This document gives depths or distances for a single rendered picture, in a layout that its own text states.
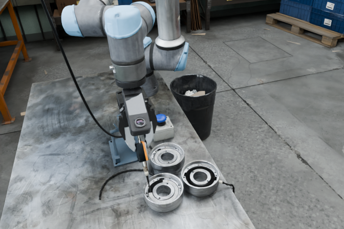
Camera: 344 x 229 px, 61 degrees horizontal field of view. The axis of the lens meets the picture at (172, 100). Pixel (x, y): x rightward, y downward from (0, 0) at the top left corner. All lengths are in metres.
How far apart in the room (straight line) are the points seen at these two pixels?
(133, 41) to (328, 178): 1.76
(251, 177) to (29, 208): 1.44
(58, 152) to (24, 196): 0.18
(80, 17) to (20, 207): 0.53
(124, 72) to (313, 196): 1.59
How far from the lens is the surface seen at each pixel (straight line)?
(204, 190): 0.80
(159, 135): 0.99
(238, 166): 2.07
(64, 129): 1.14
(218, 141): 2.25
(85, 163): 0.97
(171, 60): 1.14
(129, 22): 0.60
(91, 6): 0.76
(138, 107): 0.65
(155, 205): 0.77
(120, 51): 0.62
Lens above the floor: 1.44
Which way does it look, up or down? 32 degrees down
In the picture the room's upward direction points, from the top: 3 degrees counter-clockwise
